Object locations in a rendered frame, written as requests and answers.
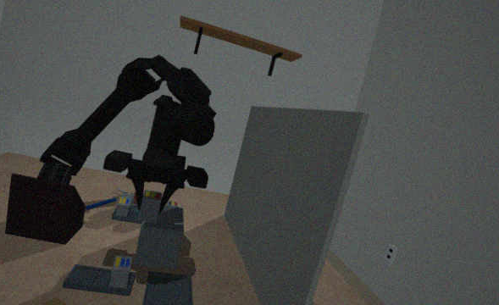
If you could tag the blue rod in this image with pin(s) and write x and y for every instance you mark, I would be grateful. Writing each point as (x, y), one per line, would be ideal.
(100, 203)

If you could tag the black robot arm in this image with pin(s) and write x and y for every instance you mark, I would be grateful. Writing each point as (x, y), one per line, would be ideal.
(190, 121)

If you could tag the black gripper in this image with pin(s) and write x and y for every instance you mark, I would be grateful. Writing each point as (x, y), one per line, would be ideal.
(119, 161)

